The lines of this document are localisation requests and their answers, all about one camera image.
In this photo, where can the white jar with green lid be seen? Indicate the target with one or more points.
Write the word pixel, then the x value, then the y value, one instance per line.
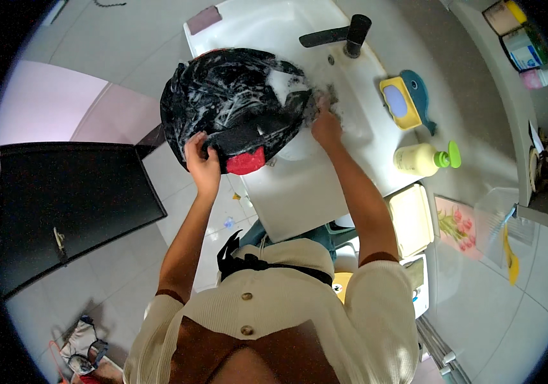
pixel 523 50

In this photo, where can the cream bottle with green pump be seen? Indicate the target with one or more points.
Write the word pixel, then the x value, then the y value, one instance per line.
pixel 415 159

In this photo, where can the red hanger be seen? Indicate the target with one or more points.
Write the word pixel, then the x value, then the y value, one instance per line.
pixel 55 360

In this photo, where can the grey wall ledge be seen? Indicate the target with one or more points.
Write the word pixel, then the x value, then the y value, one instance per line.
pixel 504 105

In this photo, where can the white metal rack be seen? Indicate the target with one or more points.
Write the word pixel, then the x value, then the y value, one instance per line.
pixel 442 355

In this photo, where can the pink floral bag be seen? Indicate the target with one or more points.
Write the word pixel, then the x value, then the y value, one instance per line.
pixel 456 225

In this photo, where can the blue whale-shaped holder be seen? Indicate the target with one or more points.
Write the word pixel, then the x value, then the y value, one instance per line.
pixel 420 93

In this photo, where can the black faucet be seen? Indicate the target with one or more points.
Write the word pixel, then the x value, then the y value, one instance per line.
pixel 353 33

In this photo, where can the clear plastic bag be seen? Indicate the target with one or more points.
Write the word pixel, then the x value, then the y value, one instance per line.
pixel 495 216

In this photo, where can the yellow soap dish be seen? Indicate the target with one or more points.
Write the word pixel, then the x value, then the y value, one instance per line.
pixel 411 120

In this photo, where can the person's left hand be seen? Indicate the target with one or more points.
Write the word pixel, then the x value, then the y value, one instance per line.
pixel 204 170

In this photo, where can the person's right hand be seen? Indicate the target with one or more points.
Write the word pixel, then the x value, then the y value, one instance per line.
pixel 327 129

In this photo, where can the pile of small dark items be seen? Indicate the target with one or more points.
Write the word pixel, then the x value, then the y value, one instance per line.
pixel 540 163

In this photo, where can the white appliance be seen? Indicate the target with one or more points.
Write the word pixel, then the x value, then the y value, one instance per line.
pixel 420 288

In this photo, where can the small pink bottle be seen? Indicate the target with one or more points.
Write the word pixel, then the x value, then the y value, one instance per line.
pixel 535 79

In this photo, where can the pair of shoes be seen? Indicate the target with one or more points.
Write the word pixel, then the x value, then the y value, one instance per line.
pixel 82 345

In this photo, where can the black door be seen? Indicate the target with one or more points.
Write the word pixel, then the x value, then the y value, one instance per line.
pixel 72 206

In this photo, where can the purple soap bar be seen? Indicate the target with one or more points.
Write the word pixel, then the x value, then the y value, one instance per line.
pixel 395 101

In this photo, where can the yellow bucket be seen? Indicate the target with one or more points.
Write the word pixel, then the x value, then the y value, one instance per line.
pixel 342 285

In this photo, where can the jar with yellow lid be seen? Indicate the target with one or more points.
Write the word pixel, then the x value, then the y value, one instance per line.
pixel 502 17

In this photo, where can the person's right fingers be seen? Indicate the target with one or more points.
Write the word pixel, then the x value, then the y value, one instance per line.
pixel 323 108

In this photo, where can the white pedestal sink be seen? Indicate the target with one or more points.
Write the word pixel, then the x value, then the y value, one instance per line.
pixel 298 192

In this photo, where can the cream lidded bin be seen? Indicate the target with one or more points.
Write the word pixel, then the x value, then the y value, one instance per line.
pixel 411 221

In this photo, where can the person's body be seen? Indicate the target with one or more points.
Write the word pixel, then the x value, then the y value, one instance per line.
pixel 283 317

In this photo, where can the pink sponge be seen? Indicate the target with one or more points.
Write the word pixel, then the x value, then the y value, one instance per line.
pixel 204 20

